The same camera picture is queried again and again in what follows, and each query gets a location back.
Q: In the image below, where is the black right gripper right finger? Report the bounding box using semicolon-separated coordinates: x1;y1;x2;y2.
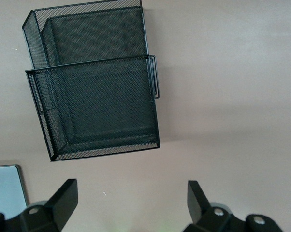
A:
184;180;284;232

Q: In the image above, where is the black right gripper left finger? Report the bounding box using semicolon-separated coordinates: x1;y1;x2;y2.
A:
0;178;78;232

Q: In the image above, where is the silver laptop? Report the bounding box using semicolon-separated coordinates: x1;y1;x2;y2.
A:
0;165;29;215

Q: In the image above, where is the black mesh two-tier organizer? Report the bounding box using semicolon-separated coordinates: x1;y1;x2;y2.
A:
21;0;161;162

